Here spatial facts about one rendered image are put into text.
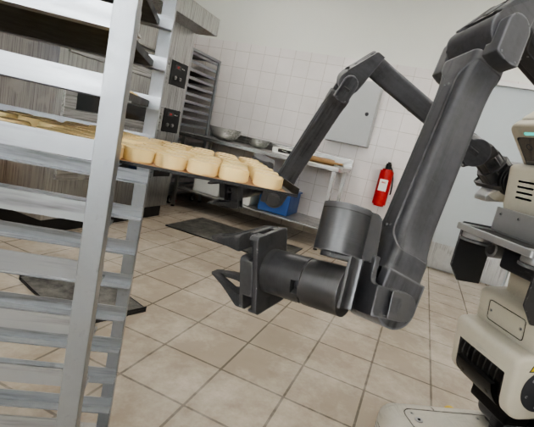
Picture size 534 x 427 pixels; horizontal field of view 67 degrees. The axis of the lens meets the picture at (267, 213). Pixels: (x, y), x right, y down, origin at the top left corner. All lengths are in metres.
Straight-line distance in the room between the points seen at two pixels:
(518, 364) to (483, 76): 0.69
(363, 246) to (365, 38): 4.68
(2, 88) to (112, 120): 2.99
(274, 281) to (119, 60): 0.34
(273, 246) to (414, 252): 0.17
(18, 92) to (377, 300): 3.17
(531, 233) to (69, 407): 0.99
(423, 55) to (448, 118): 4.42
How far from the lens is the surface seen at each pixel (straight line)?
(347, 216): 0.46
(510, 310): 1.17
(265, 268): 0.50
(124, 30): 0.59
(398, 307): 0.49
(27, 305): 1.20
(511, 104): 4.97
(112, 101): 0.59
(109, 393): 1.28
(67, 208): 0.65
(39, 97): 3.27
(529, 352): 1.14
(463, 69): 0.62
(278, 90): 5.23
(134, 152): 0.65
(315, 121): 1.14
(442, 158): 0.56
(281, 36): 5.37
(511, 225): 1.16
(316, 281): 0.46
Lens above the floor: 1.03
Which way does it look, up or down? 10 degrees down
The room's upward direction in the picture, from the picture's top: 12 degrees clockwise
